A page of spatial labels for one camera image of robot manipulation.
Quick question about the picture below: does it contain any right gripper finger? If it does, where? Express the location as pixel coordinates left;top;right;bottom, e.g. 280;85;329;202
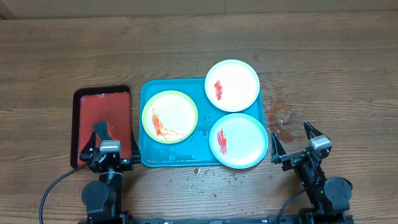
271;131;286;157
303;121;323;140

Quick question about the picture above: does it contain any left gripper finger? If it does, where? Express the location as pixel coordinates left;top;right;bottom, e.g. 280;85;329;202
81;132;96;154
131;131;141;156

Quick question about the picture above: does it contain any light blue rimmed plate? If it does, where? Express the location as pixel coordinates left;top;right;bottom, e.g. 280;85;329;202
209;113;268;169

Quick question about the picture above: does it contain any green rimmed white plate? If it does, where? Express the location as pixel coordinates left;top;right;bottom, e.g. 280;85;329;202
141;90;198;144

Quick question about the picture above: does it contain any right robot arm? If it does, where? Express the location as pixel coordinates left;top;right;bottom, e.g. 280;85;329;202
267;121;354;224

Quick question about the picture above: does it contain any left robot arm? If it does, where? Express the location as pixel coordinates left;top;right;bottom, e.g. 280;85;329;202
80;130;141;224

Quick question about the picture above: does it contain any dark tray with red water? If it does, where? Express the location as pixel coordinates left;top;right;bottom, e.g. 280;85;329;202
70;85;132;169

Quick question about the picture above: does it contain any teal plastic tray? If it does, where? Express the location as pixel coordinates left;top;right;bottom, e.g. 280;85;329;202
139;78;266;167

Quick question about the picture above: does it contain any white plate with red stain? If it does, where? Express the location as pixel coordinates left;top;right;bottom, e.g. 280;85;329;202
204;59;260;112

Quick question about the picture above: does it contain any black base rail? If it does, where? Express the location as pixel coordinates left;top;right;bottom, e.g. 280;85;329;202
77;213;354;224

